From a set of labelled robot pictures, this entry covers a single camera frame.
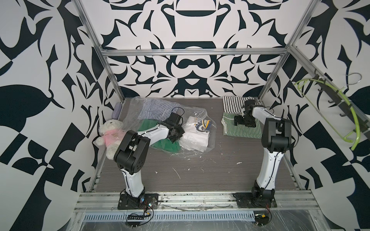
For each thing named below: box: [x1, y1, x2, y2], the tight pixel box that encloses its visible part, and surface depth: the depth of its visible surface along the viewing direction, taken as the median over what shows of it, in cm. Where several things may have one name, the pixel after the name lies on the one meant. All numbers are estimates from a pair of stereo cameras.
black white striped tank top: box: [222, 95, 258, 115], surface depth 121 cm
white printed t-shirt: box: [179, 115, 212, 153], surface depth 98 cm
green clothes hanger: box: [293, 77, 361, 152], surface depth 58 cm
